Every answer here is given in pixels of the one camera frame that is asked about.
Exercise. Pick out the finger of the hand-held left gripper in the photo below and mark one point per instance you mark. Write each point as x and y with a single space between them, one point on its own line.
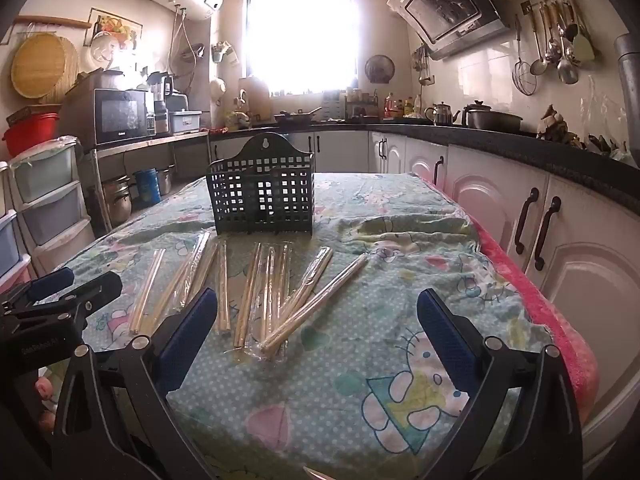
95 291
50 282

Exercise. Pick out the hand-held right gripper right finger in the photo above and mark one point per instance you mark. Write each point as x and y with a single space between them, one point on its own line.
447 345

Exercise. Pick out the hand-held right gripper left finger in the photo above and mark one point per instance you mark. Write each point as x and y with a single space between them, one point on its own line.
187 340

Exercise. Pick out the bunch of chopsticks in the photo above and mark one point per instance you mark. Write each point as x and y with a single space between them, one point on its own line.
250 290

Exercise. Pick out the green plastic utensil basket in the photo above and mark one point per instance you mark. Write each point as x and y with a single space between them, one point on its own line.
260 200

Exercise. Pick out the row of hanging kitchen utensils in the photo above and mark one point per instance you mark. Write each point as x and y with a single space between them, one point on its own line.
524 77

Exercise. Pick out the person's left hand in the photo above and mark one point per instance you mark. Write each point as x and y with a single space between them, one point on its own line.
44 389

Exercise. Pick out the plastic drawer cabinet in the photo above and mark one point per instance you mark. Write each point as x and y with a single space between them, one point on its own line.
50 210

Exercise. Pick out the large steel pot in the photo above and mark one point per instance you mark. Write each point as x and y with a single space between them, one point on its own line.
117 200

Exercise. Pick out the blue canister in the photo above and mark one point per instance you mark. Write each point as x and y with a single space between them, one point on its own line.
147 186

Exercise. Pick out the cartoon cat printed cloth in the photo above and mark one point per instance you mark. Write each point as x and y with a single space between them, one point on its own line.
325 360

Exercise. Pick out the small steel pot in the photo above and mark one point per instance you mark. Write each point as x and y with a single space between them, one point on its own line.
165 180

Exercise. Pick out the white base cabinets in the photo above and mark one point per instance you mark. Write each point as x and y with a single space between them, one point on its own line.
490 210

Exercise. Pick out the red plastic basin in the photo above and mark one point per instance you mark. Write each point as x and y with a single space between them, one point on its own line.
32 135

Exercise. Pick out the metal shelf rack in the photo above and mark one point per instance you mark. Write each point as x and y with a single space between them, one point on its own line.
150 139

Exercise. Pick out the black microwave oven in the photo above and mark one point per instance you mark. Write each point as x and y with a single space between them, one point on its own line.
115 117

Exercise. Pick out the blue-grey storage box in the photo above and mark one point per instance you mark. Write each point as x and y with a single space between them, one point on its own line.
185 120

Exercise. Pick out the blender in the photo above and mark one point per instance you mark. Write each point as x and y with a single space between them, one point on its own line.
161 100

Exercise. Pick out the round bamboo tray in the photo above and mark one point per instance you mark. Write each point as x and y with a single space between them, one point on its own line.
40 67

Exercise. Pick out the steel cooking pot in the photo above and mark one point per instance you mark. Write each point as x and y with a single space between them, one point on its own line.
497 121

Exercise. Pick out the steel kettle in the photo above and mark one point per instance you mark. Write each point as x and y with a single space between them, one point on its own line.
442 112

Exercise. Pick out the white colander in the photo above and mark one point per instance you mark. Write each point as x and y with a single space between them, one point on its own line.
218 87

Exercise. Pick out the white round plastic cover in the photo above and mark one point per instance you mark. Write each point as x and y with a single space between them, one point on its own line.
102 50

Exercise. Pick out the ginger root pile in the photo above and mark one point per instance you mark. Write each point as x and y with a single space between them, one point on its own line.
555 127

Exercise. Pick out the cluster of condiment bottles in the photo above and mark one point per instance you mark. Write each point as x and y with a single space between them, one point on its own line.
389 105

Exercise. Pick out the black frying pan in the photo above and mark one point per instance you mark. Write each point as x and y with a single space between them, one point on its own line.
295 116

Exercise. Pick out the wooden cutting board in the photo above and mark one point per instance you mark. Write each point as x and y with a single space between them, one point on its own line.
257 97

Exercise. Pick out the spice rack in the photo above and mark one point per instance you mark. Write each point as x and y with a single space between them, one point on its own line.
361 105

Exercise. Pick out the wooden rolling pin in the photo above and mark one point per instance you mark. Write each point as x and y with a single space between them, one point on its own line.
50 21

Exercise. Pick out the hanging dark kitchen tools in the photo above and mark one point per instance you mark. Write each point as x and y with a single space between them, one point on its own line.
422 60

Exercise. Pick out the grey pipe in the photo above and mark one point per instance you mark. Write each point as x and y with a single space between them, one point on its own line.
629 85

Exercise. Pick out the window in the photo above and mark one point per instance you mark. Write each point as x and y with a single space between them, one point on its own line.
300 35

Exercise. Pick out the black range hood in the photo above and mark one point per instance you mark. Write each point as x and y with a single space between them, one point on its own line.
440 5

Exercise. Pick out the fruit wall poster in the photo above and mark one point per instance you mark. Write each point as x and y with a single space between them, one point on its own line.
120 25

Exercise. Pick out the wall brush holder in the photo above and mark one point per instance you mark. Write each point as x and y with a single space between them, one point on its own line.
222 52

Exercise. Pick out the round black wall fan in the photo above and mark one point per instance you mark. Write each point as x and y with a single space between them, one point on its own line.
380 67

